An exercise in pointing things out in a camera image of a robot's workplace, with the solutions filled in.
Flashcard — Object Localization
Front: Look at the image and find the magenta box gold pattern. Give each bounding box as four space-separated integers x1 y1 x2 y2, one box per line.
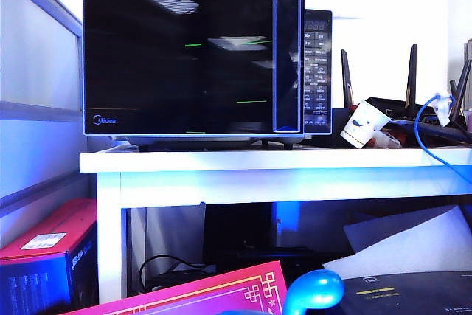
58 260 288 315

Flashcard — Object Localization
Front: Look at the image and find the black glass microwave door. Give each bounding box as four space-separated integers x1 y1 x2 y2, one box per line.
83 0 306 136

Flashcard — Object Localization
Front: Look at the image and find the white table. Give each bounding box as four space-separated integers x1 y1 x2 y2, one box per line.
79 146 472 304

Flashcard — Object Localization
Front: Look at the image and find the thin black power cable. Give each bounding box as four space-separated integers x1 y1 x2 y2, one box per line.
139 254 209 294

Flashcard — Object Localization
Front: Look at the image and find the grey paper sheet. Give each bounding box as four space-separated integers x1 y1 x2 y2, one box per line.
342 205 458 256

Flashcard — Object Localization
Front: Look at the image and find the red and black cardboard box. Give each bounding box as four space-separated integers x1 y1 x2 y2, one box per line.
0 198 99 315

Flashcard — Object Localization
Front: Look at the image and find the glossy blue rounded object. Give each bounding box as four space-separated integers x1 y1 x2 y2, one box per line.
283 269 346 315

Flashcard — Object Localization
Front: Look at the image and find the blue network cable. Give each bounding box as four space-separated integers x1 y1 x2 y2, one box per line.
414 93 472 183

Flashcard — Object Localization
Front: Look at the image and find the grey partition frame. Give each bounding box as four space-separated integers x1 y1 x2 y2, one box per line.
0 0 89 220

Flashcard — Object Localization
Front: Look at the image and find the black router with antennas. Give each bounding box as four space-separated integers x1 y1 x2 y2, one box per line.
330 43 472 147

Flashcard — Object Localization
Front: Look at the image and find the white paper sheet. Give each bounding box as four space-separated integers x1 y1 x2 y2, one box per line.
322 205 472 281

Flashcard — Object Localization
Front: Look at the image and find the white paper cup blue print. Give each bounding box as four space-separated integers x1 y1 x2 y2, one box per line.
339 100 391 149

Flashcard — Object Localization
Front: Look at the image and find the white tag on cable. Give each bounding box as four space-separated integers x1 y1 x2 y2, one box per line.
433 92 457 127

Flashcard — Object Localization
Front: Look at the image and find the black computer case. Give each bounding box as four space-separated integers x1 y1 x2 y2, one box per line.
202 202 327 286

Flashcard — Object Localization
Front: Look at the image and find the black box yellow print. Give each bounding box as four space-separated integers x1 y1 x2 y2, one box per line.
330 272 472 315

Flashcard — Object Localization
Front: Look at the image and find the small red white package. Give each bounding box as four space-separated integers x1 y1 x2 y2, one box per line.
367 127 406 148

